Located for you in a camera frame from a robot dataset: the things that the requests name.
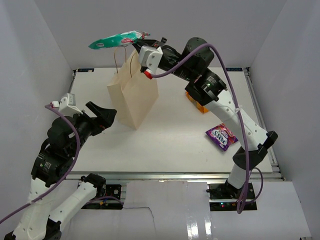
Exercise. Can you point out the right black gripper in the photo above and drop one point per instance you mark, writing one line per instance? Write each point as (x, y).
(139, 43)

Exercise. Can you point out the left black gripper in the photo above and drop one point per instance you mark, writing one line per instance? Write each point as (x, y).
(105, 117)

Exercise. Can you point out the green Fox's candy bag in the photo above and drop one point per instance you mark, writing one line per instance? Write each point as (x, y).
(119, 40)

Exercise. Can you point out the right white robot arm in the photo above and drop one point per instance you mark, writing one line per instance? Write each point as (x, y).
(210, 91)

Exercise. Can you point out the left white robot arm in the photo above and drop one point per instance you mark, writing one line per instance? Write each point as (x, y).
(55, 160)

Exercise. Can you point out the beige paper bag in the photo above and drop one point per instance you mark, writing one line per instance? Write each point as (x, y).
(131, 93)

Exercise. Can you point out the purple Fox's candy bag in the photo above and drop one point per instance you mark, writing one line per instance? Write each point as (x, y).
(221, 136)

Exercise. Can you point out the left blue table label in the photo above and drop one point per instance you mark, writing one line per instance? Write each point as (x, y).
(85, 70)

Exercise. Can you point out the blue table label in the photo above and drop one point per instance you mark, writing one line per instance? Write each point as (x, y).
(85, 70)
(234, 69)

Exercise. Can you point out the orange snack pack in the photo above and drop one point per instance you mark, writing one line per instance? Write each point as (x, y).
(201, 108)

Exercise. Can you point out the right blue table label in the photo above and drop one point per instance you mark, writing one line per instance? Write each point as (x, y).
(234, 69)

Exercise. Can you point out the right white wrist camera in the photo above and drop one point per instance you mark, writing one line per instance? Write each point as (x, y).
(149, 59)

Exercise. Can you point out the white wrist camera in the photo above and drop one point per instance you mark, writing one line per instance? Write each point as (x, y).
(67, 105)
(149, 59)

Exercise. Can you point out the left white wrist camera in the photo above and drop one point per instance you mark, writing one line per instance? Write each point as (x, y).
(67, 105)

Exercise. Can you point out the aluminium front rail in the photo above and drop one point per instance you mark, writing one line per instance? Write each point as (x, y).
(171, 176)

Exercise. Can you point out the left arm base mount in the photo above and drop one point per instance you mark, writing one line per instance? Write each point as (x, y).
(114, 199)

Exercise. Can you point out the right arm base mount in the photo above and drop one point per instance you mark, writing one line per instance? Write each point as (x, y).
(220, 201)

